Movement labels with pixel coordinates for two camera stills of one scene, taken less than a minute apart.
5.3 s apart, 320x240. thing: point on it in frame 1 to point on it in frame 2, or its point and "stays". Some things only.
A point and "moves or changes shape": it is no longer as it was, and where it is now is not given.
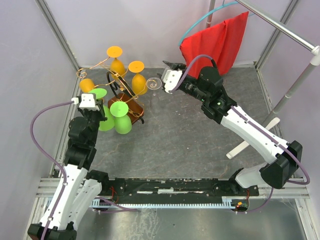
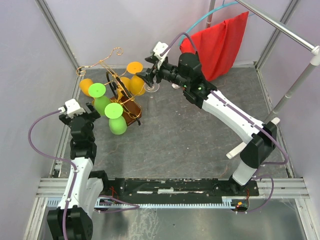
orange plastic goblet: (138, 82) stays
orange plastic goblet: (116, 66) to (127, 83)
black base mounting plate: (140, 191) stays
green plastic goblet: (108, 124) moves or changes shape
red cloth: (222, 42) stays
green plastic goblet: (122, 121) moves or changes shape
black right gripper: (181, 66) to (147, 76)
